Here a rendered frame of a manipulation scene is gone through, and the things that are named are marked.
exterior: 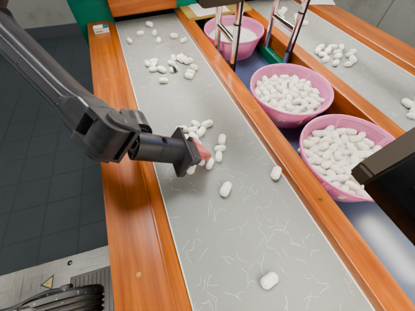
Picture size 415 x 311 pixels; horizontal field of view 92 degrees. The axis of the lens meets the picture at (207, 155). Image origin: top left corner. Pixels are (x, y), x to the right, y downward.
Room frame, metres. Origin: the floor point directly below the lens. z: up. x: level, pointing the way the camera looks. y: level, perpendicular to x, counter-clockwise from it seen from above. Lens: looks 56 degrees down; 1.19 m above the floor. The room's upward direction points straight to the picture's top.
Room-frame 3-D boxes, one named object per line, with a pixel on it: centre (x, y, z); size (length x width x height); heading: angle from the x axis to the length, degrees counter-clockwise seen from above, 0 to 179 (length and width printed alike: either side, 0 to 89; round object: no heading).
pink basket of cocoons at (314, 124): (0.30, -0.37, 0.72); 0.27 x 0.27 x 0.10
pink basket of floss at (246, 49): (0.97, -0.12, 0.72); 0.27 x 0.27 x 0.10
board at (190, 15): (1.17, -0.04, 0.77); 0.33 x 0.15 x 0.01; 111
